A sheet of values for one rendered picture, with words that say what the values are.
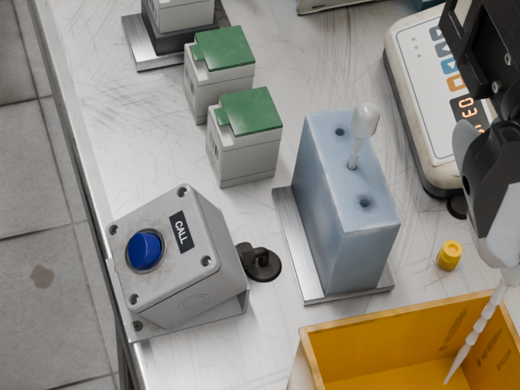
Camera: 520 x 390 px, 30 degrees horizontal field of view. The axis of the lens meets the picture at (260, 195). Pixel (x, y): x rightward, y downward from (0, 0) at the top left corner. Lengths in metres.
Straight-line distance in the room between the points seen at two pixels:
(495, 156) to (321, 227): 0.34
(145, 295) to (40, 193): 1.19
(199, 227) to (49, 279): 1.10
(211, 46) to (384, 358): 0.27
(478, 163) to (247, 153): 0.38
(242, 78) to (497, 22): 0.42
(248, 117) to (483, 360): 0.24
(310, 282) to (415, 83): 0.20
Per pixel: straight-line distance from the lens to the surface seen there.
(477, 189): 0.38
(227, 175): 0.75
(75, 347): 1.66
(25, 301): 1.71
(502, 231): 0.42
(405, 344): 0.66
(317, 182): 0.68
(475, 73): 0.39
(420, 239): 0.76
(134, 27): 0.85
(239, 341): 0.70
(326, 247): 0.68
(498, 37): 0.38
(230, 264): 0.66
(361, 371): 0.68
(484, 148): 0.37
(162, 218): 0.66
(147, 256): 0.65
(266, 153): 0.74
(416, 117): 0.79
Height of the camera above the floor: 1.50
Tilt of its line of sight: 56 degrees down
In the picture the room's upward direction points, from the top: 9 degrees clockwise
